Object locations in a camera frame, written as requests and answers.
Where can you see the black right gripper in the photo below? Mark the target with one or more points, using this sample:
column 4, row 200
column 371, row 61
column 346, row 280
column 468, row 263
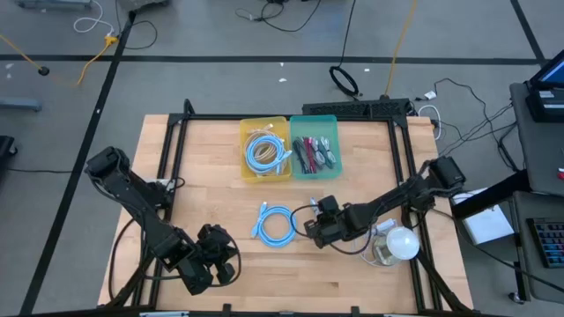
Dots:
column 348, row 222

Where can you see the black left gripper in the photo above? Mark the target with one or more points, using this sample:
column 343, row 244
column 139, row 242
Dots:
column 216, row 244

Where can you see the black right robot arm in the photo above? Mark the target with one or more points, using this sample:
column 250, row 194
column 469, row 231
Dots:
column 396, row 198

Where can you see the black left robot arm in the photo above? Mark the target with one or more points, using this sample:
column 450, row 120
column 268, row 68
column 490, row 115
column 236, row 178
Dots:
column 145, row 216

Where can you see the white round lamp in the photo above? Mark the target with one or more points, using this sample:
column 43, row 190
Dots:
column 402, row 243

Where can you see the teal translucent plastic tray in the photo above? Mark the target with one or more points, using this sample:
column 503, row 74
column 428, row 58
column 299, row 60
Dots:
column 317, row 125

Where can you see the yellow translucent plastic tray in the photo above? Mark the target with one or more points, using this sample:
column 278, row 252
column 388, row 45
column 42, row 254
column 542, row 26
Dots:
column 245, row 125

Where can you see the white box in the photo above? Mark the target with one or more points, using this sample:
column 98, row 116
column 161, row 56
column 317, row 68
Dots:
column 487, row 226

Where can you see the grey keyboard desk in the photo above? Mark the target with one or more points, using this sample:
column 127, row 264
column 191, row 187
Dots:
column 524, row 273

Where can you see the black backlit keyboard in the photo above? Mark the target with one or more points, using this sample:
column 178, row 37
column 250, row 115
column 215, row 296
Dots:
column 548, row 242

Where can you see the grey side table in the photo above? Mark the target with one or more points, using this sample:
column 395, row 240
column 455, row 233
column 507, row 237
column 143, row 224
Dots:
column 537, row 149

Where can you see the grey metal floor bar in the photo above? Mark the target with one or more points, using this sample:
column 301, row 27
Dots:
column 20, row 104

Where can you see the black laptop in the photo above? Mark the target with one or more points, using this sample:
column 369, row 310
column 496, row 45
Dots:
column 546, row 105

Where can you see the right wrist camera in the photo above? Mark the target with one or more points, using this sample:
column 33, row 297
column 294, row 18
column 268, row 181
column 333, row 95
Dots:
column 328, row 204

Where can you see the black aluminium table frame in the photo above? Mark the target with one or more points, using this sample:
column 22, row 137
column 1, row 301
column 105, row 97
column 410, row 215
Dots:
column 211, row 117

